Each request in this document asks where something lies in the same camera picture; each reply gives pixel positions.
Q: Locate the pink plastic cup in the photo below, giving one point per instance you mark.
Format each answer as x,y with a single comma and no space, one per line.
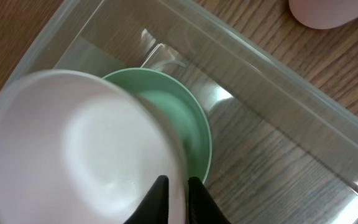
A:
324,14

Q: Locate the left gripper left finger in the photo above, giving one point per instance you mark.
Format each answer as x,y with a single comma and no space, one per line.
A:
154,208

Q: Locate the teal green bowl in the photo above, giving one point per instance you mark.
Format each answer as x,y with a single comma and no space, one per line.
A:
180,107

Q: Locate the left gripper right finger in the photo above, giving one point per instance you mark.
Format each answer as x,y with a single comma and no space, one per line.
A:
202,209

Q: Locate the clear plastic container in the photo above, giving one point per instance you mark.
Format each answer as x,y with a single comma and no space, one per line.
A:
281,98

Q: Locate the pink bowl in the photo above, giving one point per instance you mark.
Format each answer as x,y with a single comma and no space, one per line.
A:
75,148

